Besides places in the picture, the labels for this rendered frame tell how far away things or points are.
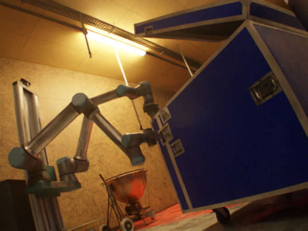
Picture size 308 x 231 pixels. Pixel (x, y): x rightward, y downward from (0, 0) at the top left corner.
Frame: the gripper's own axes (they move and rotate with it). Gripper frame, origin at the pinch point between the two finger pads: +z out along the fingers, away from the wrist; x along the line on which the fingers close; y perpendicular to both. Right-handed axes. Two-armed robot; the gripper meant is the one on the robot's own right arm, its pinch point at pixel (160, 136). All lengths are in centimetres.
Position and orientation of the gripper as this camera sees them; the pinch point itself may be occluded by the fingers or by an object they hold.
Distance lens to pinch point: 173.3
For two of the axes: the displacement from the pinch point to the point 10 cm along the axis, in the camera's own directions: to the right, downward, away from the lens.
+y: -6.1, 4.5, 6.5
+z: 7.2, -0.3, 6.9
